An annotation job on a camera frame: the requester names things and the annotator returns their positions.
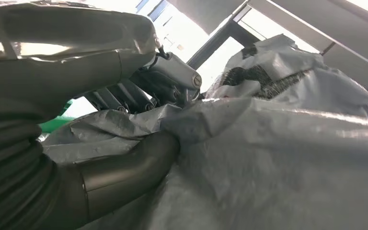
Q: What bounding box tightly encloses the grey plastic package black print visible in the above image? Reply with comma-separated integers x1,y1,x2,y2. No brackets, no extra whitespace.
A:
41,33,368,230

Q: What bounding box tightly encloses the large empty-walled green crate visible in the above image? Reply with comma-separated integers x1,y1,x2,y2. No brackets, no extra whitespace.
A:
39,99,76,134

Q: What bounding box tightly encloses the dark window frame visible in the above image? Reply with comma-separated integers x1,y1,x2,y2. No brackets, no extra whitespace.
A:
186,19,262,71

